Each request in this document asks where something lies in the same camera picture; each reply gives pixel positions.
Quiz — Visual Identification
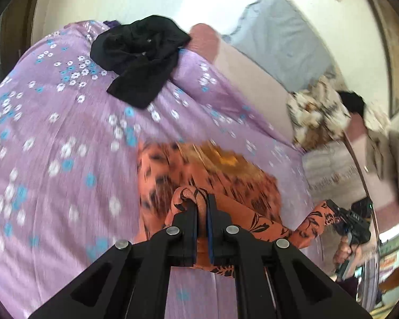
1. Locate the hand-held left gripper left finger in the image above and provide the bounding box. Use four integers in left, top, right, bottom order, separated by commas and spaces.
29, 203, 200, 319

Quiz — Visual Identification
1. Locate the brown white floral blanket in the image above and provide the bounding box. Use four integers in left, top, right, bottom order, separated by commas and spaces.
286, 75, 386, 150

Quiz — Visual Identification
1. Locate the grey-beige cloth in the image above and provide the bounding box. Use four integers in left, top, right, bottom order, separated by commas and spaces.
366, 129, 399, 207

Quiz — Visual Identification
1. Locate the striped beige pillow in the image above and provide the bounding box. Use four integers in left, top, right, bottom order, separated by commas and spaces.
301, 140, 364, 203

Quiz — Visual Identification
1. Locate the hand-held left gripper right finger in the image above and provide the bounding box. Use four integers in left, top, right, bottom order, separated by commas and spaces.
206, 194, 373, 319

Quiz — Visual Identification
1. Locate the dark cloth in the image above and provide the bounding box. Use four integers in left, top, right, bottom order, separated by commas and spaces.
337, 91, 366, 117

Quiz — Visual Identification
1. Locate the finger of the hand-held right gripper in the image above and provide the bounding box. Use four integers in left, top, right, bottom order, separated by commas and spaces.
324, 199, 344, 226

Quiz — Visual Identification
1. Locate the purple floral bedsheet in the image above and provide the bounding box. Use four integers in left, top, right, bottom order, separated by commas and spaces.
0, 20, 323, 319

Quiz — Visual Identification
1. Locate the pink bolster pillow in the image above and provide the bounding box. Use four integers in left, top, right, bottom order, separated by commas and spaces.
189, 23, 222, 62

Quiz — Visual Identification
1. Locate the light blue hanging cloth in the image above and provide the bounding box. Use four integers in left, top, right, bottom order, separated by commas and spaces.
223, 0, 336, 92

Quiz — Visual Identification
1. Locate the beige mattress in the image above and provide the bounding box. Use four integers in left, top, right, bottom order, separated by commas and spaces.
213, 43, 296, 140

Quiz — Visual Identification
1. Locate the orange black patterned garment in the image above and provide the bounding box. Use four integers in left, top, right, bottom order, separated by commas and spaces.
135, 141, 336, 276

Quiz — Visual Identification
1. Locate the person's right hand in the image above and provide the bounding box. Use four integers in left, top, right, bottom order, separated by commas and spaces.
333, 236, 354, 266

